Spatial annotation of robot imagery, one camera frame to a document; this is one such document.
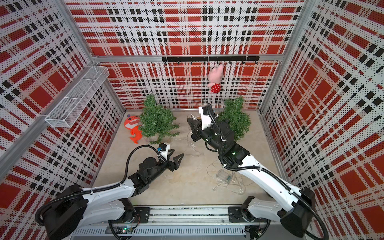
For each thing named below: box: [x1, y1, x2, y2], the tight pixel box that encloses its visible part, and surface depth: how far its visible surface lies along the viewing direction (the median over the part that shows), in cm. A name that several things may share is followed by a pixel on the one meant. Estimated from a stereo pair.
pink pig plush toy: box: [207, 63, 224, 94], surface depth 96 cm
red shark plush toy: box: [124, 114, 143, 144], surface depth 105 cm
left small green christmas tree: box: [139, 94, 180, 145], surface depth 84 cm
